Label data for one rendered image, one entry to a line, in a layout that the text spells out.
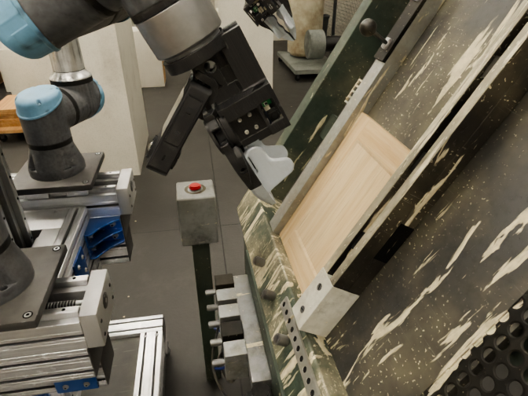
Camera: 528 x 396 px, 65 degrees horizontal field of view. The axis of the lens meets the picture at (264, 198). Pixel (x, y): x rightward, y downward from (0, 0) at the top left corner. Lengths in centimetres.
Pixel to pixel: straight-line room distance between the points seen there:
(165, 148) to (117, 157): 308
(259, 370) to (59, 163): 77
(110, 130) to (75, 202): 217
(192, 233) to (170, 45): 100
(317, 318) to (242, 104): 55
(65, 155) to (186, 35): 91
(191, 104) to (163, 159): 7
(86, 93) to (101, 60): 197
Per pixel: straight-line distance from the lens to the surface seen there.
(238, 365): 108
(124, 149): 350
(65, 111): 127
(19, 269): 90
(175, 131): 45
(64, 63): 132
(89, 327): 90
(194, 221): 134
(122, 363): 181
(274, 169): 48
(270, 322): 103
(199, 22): 42
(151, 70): 603
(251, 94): 43
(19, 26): 47
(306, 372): 87
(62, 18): 45
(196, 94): 44
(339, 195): 101
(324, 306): 86
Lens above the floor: 158
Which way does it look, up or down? 31 degrees down
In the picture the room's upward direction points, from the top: straight up
